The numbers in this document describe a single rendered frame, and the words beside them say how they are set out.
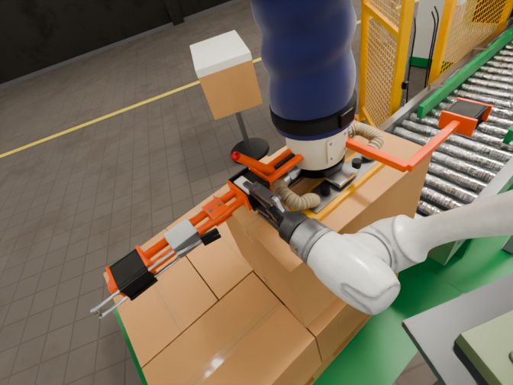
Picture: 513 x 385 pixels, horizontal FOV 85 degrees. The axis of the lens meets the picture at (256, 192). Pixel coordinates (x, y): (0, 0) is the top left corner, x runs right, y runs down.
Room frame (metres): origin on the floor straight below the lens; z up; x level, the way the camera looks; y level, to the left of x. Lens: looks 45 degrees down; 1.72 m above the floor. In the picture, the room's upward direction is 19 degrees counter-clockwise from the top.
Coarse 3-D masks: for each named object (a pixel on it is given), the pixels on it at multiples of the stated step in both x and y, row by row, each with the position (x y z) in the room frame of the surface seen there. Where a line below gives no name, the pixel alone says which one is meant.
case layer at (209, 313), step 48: (192, 288) 0.72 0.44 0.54; (240, 288) 0.63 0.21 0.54; (144, 336) 0.57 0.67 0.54; (192, 336) 0.50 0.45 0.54; (240, 336) 0.43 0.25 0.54; (288, 336) 0.38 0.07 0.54; (336, 336) 0.39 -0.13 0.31; (192, 384) 0.33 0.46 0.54; (240, 384) 0.27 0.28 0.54; (288, 384) 0.26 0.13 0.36
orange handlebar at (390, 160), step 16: (448, 128) 0.51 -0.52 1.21; (352, 144) 0.57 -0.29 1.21; (432, 144) 0.47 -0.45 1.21; (272, 160) 0.61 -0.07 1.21; (384, 160) 0.48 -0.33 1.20; (400, 160) 0.46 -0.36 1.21; (416, 160) 0.44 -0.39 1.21; (272, 176) 0.55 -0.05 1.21; (208, 208) 0.51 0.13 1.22; (224, 208) 0.49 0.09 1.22; (192, 224) 0.48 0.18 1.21; (208, 224) 0.46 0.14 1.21; (160, 240) 0.46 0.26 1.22; (160, 256) 0.41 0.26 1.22; (112, 288) 0.37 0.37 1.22
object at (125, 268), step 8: (136, 248) 0.45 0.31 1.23; (128, 256) 0.43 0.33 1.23; (136, 256) 0.42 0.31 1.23; (144, 256) 0.42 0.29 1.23; (112, 264) 0.42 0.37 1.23; (120, 264) 0.42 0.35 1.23; (128, 264) 0.41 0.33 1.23; (136, 264) 0.40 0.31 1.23; (144, 264) 0.39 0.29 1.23; (112, 272) 0.40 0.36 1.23; (120, 272) 0.39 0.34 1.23; (128, 272) 0.39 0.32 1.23; (136, 272) 0.38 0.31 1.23; (152, 272) 0.39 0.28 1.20; (112, 280) 0.38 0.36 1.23; (120, 280) 0.37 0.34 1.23
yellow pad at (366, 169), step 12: (360, 156) 0.63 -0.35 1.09; (360, 168) 0.58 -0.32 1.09; (372, 168) 0.57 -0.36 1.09; (324, 180) 0.58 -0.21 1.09; (360, 180) 0.54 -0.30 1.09; (312, 192) 0.55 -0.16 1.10; (324, 192) 0.53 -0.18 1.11; (336, 192) 0.52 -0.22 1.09; (348, 192) 0.51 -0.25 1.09; (324, 204) 0.50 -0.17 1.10; (336, 204) 0.49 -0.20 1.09; (312, 216) 0.47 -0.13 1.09; (324, 216) 0.47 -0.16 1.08
